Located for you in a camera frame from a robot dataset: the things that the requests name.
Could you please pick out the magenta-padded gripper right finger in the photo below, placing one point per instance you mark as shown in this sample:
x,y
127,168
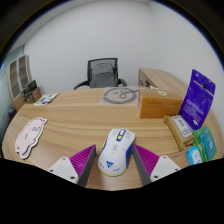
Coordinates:
x,y
166,166

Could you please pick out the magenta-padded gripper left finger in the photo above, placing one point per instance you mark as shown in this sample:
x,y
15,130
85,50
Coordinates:
x,y
61,168

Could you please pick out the white blue yellow computer mouse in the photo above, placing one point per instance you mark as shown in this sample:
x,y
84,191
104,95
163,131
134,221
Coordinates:
x,y
116,153

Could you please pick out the pink pig-shaped mouse pad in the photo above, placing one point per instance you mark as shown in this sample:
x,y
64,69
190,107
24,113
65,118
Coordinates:
x,y
29,137

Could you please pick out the small blue pack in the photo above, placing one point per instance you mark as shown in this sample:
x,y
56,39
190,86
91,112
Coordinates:
x,y
194,156

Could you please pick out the tan packet with white label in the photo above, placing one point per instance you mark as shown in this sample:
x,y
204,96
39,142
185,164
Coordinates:
x,y
181,128

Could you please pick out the green wipes pack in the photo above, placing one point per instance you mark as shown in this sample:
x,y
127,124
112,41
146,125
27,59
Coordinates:
x,y
207,142

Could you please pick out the brown cardboard box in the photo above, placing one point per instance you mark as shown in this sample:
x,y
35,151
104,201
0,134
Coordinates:
x,y
158,105

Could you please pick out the green and white leaflet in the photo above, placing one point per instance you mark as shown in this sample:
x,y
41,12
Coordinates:
x,y
46,99

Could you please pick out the purple hanging package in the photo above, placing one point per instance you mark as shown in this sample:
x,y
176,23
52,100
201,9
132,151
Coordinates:
x,y
197,101

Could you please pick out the dark brown printed box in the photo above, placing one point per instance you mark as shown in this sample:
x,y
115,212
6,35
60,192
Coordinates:
x,y
34,95

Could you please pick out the small black box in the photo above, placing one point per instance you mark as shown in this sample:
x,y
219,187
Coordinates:
x,y
24,95

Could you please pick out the clear sheet with grey circle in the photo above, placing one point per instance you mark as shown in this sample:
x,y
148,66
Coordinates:
x,y
119,96

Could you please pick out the wooden side desk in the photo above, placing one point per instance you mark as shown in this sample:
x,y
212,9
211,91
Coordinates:
x,y
163,78

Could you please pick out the black patterned box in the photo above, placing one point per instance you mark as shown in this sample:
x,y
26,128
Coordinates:
x,y
30,85

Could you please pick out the wooden shelf unit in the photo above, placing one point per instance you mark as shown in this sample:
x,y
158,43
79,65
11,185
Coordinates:
x,y
18,78

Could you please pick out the black mesh office chair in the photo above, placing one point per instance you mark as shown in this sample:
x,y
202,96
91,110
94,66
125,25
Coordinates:
x,y
102,74

